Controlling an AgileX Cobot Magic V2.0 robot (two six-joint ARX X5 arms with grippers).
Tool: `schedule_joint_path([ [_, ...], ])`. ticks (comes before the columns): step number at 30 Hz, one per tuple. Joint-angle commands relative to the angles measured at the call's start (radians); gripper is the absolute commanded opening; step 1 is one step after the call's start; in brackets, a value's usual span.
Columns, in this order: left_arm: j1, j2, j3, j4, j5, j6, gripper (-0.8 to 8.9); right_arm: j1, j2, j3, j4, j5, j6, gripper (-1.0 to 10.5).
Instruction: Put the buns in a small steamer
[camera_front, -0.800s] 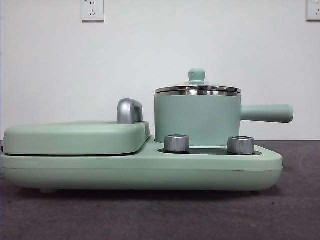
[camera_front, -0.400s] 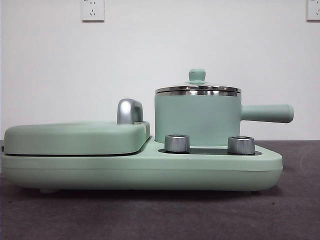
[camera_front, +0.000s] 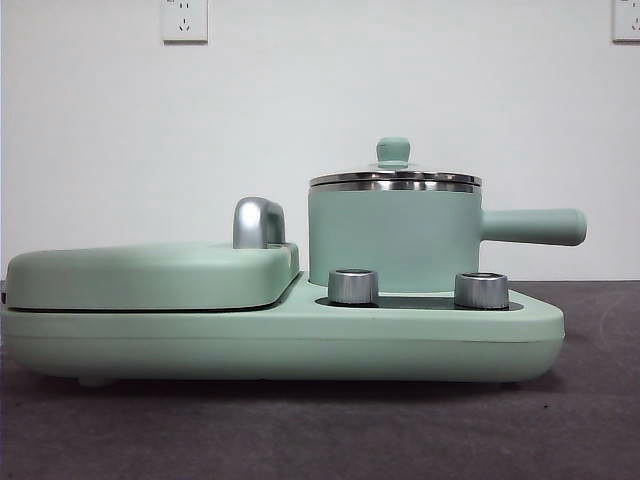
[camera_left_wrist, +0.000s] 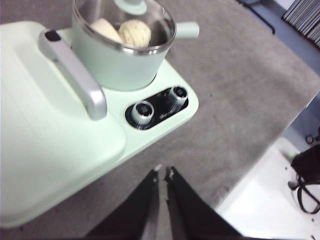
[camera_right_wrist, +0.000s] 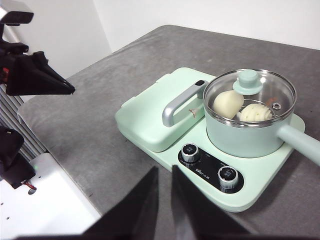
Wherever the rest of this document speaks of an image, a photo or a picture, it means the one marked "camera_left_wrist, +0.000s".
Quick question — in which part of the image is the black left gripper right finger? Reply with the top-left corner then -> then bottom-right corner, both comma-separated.
163,166 -> 245,240

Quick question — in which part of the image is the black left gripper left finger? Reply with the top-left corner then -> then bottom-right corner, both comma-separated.
86,164 -> 161,240

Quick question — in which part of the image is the ribbed bun with green dots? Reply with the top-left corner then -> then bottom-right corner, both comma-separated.
117,19 -> 152,48

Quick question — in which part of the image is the plain white steamed bun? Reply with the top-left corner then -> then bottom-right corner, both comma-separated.
89,17 -> 123,45

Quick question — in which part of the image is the glass lid with green knob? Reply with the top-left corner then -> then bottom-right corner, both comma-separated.
73,0 -> 177,55

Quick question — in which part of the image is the green breakfast machine base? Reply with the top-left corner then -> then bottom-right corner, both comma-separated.
0,27 -> 200,229

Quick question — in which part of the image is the silver control knob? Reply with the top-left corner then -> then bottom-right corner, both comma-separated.
165,85 -> 189,109
130,100 -> 155,127

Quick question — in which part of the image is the dark slatted panel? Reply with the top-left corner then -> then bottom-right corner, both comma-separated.
281,0 -> 320,48

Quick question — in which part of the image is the black device with cables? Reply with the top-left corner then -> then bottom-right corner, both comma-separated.
287,143 -> 320,215

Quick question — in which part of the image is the green pot with handle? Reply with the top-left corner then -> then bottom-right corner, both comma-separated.
71,0 -> 201,92

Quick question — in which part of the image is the silver griddle cover handle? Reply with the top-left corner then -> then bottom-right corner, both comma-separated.
37,28 -> 109,121

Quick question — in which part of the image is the black metal frame leg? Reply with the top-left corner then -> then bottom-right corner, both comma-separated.
237,0 -> 276,35

